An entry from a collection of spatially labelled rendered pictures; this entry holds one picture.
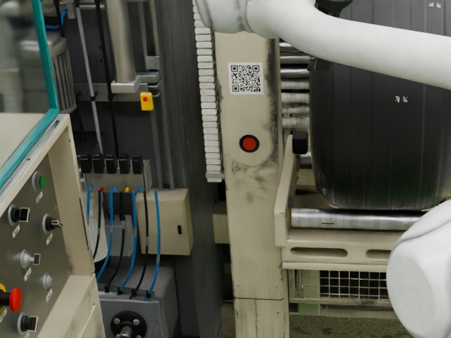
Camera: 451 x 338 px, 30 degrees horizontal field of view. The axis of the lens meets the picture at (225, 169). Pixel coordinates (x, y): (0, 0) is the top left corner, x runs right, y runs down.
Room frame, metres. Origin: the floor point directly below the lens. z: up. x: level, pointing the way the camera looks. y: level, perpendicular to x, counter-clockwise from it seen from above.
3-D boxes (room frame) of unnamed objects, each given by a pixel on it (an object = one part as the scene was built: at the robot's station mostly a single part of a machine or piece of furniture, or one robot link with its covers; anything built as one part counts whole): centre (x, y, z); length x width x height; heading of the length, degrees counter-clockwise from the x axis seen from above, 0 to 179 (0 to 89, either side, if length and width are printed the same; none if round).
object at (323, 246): (1.62, -0.30, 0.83); 0.36 x 0.09 x 0.06; 79
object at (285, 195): (1.79, -0.15, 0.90); 0.40 x 0.03 x 0.10; 169
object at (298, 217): (1.61, -0.30, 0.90); 0.35 x 0.05 x 0.05; 79
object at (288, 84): (2.17, -0.18, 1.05); 0.20 x 0.15 x 0.30; 79
